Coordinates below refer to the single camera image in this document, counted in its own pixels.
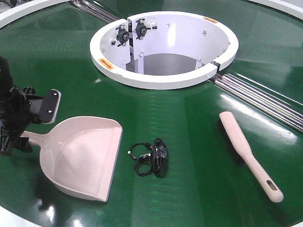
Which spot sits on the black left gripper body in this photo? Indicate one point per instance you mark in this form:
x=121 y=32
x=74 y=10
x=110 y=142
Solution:
x=15 y=115

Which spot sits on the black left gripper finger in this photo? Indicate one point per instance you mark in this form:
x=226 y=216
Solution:
x=44 y=109
x=13 y=139

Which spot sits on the pink plastic dustpan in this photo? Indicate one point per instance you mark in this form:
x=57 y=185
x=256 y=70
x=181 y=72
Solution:
x=79 y=155

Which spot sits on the pink hand brush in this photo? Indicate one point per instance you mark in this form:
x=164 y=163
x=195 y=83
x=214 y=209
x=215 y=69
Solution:
x=242 y=147

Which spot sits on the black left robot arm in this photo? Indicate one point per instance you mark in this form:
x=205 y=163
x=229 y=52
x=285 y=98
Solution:
x=6 y=79

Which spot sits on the white outer rim front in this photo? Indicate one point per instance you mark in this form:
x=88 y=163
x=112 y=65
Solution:
x=9 y=219

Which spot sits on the white rim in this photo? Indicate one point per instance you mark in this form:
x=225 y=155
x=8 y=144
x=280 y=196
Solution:
x=292 y=7
x=9 y=219
x=22 y=10

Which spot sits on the white outer rim left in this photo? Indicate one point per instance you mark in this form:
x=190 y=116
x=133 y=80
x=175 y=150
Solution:
x=22 y=10

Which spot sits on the black left bearing block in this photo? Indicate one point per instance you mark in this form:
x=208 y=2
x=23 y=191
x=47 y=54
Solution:
x=122 y=36

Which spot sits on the black bearing block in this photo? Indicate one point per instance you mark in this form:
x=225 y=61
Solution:
x=141 y=29
x=122 y=36

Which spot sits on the steel rollers top left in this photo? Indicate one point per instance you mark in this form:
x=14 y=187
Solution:
x=94 y=10

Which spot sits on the steel rollers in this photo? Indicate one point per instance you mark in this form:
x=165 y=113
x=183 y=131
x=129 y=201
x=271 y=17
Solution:
x=260 y=99
x=94 y=10

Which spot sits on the black right bearing block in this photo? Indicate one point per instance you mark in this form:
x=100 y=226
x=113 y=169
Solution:
x=141 y=29

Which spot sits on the steel rollers right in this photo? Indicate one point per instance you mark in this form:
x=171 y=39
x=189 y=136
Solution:
x=260 y=99

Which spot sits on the white outer rim right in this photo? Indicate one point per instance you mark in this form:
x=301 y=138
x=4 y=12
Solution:
x=292 y=7

